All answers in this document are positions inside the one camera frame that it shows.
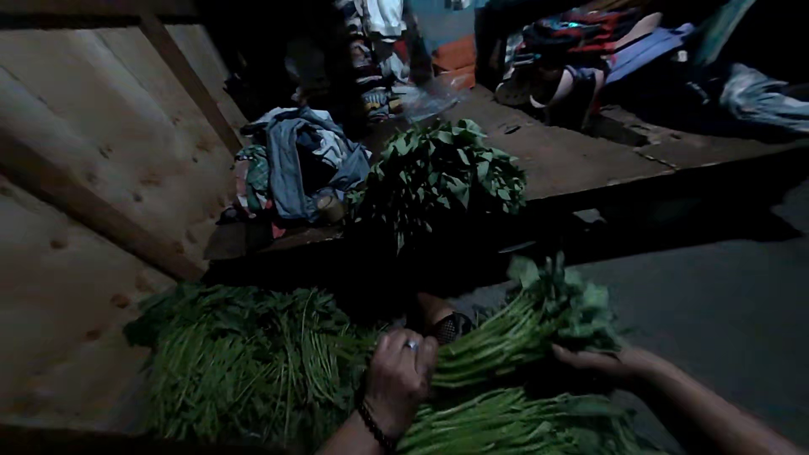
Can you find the person's right hand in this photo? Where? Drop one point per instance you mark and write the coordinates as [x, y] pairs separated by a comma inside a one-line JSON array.
[[610, 365]]

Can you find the person's left hand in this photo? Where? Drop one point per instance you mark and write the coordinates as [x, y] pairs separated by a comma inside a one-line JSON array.
[[396, 385]]

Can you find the person's left fingers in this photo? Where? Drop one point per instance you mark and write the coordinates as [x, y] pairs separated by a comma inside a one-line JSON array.
[[404, 349]]

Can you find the person's right thumb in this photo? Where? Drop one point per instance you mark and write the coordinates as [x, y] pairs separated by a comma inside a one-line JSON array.
[[576, 358]]

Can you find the bunch of leafy green stems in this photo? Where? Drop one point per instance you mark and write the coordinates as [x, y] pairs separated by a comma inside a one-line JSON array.
[[493, 424], [499, 333]]

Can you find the person's right forearm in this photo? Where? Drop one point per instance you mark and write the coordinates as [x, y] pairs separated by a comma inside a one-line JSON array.
[[708, 404]]

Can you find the person's left forearm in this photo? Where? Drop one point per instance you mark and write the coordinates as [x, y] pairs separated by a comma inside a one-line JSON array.
[[354, 436]]

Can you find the knife blade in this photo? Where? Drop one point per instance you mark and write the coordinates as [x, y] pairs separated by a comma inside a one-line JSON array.
[[517, 247]]

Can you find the pile of leafy greens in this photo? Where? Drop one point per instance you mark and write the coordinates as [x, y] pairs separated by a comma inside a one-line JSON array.
[[246, 366]]

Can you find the brown cup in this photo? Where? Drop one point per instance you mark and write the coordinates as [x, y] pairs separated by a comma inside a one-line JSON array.
[[329, 207]]

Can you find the bunch of broad dark leaves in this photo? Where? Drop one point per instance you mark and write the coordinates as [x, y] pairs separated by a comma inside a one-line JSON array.
[[452, 167]]

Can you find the wooden platform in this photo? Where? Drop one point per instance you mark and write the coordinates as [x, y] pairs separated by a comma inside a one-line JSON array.
[[569, 158]]

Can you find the pile of clothes with jeans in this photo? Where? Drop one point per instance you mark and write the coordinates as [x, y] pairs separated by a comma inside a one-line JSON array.
[[291, 164]]

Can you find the clear plastic bag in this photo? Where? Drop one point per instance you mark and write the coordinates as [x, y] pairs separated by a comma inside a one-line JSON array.
[[433, 101]]

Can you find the dark bag with white trim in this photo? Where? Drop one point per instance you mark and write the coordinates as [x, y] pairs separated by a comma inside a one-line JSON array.
[[572, 91]]

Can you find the orange bag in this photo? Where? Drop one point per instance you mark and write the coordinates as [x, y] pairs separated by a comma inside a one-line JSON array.
[[455, 62]]

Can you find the hanging patterned clothes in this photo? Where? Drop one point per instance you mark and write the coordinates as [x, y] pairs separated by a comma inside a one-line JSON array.
[[382, 57]]

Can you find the purple cloth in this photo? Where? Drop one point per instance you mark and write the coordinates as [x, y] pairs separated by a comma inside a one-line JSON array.
[[644, 54]]

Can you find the light blue jeans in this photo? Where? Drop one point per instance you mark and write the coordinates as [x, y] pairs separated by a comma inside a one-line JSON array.
[[758, 98]]

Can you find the pile of red and dark clothes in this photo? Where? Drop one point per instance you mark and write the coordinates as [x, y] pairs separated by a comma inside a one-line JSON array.
[[581, 35]]

